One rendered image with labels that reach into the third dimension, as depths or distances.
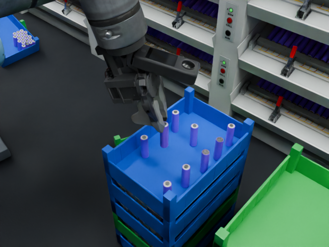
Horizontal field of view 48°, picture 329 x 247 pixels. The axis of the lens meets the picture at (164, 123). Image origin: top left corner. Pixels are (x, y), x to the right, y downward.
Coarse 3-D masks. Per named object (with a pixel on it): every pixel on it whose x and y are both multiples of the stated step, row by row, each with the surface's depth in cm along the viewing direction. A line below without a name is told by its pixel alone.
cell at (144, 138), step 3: (141, 135) 85; (144, 135) 85; (141, 138) 84; (144, 138) 84; (147, 138) 84; (141, 141) 84; (144, 141) 84; (147, 141) 85; (141, 144) 85; (144, 144) 85; (147, 144) 85; (141, 147) 86; (144, 147) 85; (147, 147) 86; (141, 150) 87; (144, 150) 86; (147, 150) 87; (141, 153) 87; (144, 153) 87; (147, 153) 87; (141, 156) 88; (144, 156) 88; (147, 156) 88
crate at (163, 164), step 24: (192, 96) 96; (168, 120) 96; (192, 120) 98; (216, 120) 95; (120, 144) 84; (168, 144) 91; (240, 144) 86; (120, 168) 86; (144, 168) 86; (168, 168) 86; (192, 168) 86; (216, 168) 82; (144, 192) 76; (168, 192) 72; (192, 192) 77; (168, 216) 74
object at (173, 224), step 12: (240, 156) 92; (228, 168) 96; (240, 168) 96; (108, 180) 87; (216, 180) 87; (228, 180) 93; (120, 192) 85; (204, 192) 91; (216, 192) 90; (132, 204) 84; (192, 204) 82; (204, 204) 87; (144, 216) 83; (180, 216) 86; (192, 216) 85; (156, 228) 82; (168, 228) 77; (180, 228) 82; (168, 240) 81
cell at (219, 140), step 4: (216, 140) 83; (220, 140) 83; (216, 144) 84; (220, 144) 83; (216, 148) 85; (220, 148) 84; (216, 152) 86; (220, 152) 86; (216, 156) 86; (220, 156) 87
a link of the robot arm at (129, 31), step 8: (136, 16) 58; (120, 24) 57; (128, 24) 58; (136, 24) 59; (144, 24) 61; (96, 32) 59; (104, 32) 59; (112, 32) 58; (120, 32) 58; (128, 32) 59; (136, 32) 59; (144, 32) 61; (96, 40) 62; (104, 40) 60; (112, 40) 59; (120, 40) 59; (128, 40) 59; (136, 40) 60; (104, 48) 61; (112, 48) 60
